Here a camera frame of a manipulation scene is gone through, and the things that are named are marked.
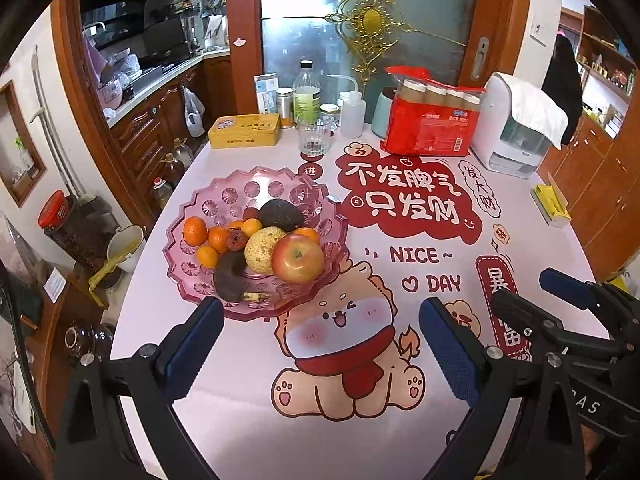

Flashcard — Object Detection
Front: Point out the yellow tin box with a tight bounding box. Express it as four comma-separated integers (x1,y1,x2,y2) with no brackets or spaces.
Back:
207,113,281,149

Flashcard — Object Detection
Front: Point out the cooking oil bottle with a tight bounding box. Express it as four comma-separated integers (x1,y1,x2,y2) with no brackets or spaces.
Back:
152,176,176,211

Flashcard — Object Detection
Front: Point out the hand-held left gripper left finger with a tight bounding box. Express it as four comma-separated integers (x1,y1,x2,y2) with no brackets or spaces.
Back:
55,296,226,480

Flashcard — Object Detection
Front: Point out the white bucket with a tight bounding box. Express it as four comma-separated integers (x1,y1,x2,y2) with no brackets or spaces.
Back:
106,225,147,273

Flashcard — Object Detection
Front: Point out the orange tangerine with stem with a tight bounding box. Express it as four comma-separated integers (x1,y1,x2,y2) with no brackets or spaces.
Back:
182,216,209,247

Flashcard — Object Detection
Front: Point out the white squeeze bottle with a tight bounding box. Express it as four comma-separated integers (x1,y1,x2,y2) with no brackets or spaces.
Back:
339,75,368,139

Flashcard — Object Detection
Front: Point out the printed cartoon tablecloth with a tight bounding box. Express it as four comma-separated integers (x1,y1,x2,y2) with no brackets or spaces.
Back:
107,115,608,480

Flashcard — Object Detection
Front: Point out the yellow and white box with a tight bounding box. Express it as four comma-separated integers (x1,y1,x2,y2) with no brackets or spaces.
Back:
531,172,572,229

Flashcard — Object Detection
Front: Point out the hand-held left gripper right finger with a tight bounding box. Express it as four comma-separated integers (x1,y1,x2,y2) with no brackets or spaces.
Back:
419,297,586,480

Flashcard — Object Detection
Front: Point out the wooden wall niche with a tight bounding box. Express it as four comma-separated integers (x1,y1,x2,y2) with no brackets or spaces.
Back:
0,80,48,208

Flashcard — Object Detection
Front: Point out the wooden kitchen cabinet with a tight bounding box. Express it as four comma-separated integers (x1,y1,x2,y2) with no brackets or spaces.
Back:
107,55,236,201

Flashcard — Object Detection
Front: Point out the teal container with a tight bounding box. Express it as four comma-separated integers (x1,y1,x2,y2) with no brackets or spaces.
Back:
371,87,396,139

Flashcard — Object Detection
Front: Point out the green label glass bottle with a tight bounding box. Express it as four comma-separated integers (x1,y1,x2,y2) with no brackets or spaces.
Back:
292,60,322,126

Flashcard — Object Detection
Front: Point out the dark glass jar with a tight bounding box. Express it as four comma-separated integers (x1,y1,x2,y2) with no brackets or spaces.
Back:
64,324,116,363

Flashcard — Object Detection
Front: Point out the blackened banana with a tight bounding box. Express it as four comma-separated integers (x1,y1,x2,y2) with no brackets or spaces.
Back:
212,250,271,305

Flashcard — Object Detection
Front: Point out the white water dispenser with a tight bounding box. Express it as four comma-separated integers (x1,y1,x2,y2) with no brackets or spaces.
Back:
471,72,568,179

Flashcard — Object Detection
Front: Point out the black hanging coat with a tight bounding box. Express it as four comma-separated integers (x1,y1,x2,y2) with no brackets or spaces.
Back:
542,30,583,147

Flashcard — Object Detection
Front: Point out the white towel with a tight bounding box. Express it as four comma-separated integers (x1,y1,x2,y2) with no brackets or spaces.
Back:
495,72,569,150

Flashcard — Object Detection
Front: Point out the white wall pipe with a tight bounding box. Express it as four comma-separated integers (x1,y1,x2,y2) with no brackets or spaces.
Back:
31,45,83,201

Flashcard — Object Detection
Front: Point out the pink glass fruit bowl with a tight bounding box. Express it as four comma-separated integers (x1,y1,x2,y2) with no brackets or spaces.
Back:
162,166,351,322

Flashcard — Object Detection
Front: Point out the silver door handle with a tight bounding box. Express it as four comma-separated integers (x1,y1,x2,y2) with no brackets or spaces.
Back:
474,36,491,81

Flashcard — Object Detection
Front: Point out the gold door ornament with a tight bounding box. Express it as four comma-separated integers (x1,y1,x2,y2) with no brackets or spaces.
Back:
325,0,468,78

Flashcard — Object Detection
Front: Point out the clear glass cup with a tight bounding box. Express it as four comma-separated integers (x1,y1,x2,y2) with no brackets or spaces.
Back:
297,112,335,156

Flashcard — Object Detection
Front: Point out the blue and white box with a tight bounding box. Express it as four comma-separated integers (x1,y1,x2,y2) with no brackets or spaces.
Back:
253,72,279,116

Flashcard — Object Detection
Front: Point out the red pack of paper cups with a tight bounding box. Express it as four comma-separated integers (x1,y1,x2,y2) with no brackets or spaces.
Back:
381,66,487,157

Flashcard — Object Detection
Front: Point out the yellow pear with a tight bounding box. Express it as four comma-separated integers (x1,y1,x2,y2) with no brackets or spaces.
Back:
244,226,288,275

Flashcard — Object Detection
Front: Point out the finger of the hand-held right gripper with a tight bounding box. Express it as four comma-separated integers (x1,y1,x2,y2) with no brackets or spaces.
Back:
539,268,640,312
489,289,626,362

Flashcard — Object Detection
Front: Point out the red apple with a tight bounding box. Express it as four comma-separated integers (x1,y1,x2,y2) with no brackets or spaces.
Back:
271,234,326,283

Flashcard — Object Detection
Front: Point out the metal can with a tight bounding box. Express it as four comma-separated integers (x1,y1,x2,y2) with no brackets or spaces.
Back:
276,87,294,129

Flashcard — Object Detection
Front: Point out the white card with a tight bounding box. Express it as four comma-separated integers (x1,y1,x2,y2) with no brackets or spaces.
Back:
42,266,68,296

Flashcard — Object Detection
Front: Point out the red lid jar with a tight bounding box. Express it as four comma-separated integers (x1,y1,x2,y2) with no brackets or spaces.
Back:
38,190,108,273

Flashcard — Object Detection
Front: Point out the white plastic bag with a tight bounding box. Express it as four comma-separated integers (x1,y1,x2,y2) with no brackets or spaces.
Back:
184,85,206,138

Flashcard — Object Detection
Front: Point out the dark avocado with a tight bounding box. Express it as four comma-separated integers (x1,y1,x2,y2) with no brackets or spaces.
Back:
256,199,305,232

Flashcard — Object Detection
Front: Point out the wooden shelf cabinet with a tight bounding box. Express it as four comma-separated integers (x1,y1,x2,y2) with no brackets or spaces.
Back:
540,5,640,281

